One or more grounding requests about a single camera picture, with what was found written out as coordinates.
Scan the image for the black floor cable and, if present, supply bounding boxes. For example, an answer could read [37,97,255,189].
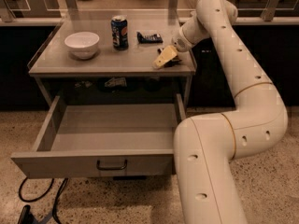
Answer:
[18,176,70,224]

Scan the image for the open grey top drawer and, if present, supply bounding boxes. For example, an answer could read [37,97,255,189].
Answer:
[11,94,186,178]

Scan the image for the blue pepsi can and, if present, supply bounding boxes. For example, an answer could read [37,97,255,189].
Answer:
[111,15,129,50]

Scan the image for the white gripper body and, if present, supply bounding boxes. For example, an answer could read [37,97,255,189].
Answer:
[171,12,210,52]

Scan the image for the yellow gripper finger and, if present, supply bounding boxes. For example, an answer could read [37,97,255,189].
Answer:
[152,45,178,69]

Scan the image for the grey cabinet with counter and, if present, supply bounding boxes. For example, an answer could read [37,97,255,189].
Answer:
[29,9,196,102]

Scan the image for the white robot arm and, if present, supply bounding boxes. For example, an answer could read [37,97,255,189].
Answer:
[153,0,288,224]

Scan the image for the black drawer handle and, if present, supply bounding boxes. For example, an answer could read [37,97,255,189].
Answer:
[96,160,128,171]

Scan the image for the black plug on floor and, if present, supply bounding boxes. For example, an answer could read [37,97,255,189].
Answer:
[18,204,34,224]

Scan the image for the white ceramic bowl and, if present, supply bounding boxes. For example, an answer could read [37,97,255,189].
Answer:
[64,32,100,60]

